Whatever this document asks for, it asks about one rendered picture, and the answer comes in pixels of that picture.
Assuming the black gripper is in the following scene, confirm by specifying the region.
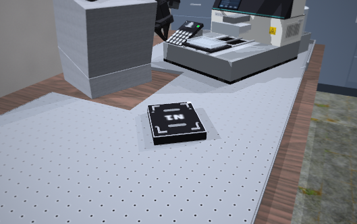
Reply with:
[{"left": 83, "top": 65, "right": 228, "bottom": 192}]
[{"left": 155, "top": 2, "right": 174, "bottom": 41}]

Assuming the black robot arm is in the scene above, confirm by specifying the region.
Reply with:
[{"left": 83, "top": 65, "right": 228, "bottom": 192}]
[{"left": 155, "top": 0, "right": 180, "bottom": 18}]

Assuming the white multiwell plate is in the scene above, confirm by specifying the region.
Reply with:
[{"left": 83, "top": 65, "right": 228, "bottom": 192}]
[{"left": 186, "top": 36, "right": 227, "bottom": 49}]

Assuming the translucent bottle with dark grey cap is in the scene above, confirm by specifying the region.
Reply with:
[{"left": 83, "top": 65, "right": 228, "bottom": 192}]
[{"left": 302, "top": 6, "right": 309, "bottom": 35}]

